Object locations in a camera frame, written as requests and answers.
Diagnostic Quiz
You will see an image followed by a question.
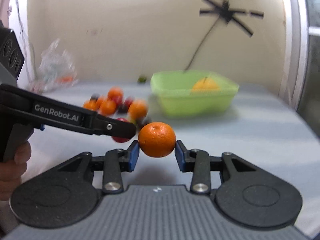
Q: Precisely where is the red cherry tomato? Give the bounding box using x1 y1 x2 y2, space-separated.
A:
112 118 136 143
123 97 134 111

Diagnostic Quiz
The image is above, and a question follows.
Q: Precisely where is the large orange mandarin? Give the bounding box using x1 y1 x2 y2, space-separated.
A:
138 122 176 158

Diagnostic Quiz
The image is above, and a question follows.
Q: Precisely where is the orange kumquat with stem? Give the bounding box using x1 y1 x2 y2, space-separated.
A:
99 100 117 116

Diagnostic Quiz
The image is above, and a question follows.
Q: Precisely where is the small orange mandarin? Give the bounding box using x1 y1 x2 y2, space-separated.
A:
107 86 124 100

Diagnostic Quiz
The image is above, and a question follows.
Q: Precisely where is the yellow lemon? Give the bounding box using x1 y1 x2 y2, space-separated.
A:
192 77 220 92

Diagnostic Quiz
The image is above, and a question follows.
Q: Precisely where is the green lime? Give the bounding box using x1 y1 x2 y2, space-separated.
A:
137 75 148 83

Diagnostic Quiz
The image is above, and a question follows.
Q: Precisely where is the dark purple plum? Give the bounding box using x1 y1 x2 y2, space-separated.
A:
90 94 100 101

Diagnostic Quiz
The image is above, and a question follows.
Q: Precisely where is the person left hand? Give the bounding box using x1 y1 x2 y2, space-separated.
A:
0 141 31 201

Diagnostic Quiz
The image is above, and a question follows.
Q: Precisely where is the clear plastic bag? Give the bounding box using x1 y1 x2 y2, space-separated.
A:
29 38 78 94

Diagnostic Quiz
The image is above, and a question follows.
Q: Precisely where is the orange carrot in bag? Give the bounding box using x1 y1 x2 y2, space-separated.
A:
57 76 74 83

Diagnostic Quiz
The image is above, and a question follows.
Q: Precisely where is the small orange tomato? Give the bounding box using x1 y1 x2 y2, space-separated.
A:
82 100 100 111

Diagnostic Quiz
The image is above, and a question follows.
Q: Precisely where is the green plastic basket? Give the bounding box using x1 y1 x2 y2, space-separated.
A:
150 70 239 118

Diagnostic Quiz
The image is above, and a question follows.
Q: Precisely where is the striped blue white cloth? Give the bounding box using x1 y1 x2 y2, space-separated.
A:
21 81 320 238

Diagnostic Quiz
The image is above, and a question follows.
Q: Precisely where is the black tape cross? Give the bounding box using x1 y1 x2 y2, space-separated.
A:
199 0 264 37

